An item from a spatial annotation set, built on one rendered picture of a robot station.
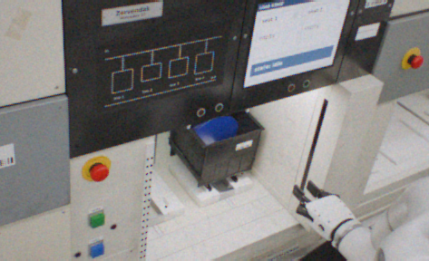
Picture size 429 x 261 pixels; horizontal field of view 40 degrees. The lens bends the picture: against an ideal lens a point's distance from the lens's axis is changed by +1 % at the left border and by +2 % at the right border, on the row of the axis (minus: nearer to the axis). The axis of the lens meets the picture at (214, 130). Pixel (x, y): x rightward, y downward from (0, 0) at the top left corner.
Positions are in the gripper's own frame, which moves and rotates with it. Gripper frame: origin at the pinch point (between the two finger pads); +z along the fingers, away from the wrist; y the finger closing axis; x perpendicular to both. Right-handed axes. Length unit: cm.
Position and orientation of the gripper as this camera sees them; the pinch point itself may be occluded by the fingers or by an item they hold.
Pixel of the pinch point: (305, 190)
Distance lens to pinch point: 157.4
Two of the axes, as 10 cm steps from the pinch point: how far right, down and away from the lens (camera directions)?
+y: 8.6, -2.2, 4.6
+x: 1.2, -8.0, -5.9
